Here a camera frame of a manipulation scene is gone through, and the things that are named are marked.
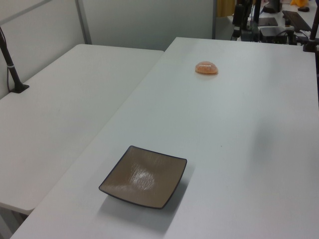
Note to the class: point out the round orange bread bun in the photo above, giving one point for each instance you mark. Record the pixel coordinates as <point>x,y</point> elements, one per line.
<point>207,68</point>

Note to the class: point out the brown square ceramic plate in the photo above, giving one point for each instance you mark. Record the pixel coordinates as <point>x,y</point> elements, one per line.
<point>159,179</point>

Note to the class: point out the black equipment stand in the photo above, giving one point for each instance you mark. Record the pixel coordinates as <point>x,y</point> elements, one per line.
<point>238,17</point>

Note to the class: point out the yellow curtain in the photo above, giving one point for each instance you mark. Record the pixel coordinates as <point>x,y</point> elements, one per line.
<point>224,7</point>

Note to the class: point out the silver flat box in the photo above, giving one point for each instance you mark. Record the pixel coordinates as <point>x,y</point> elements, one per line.
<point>271,32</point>

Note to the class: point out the grey flat pad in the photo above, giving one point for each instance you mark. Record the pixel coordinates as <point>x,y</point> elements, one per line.
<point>268,21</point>

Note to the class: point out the black monitor base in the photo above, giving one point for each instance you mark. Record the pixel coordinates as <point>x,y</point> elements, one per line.
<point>271,7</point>

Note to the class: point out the black keyboard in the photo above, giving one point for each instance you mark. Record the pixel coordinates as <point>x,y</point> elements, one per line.
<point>296,20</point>

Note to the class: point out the yellow object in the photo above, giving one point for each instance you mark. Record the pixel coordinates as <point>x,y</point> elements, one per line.
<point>299,2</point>

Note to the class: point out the grey partition frame post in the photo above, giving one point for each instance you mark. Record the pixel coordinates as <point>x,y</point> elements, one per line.
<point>83,22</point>

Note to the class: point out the black vertical post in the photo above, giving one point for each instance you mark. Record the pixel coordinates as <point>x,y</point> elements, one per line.
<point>256,20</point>

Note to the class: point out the black camera pole with base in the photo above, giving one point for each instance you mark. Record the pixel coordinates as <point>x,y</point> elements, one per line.
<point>11,71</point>

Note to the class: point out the dark brown camera pole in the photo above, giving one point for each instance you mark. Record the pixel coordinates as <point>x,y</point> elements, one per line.
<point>312,32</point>

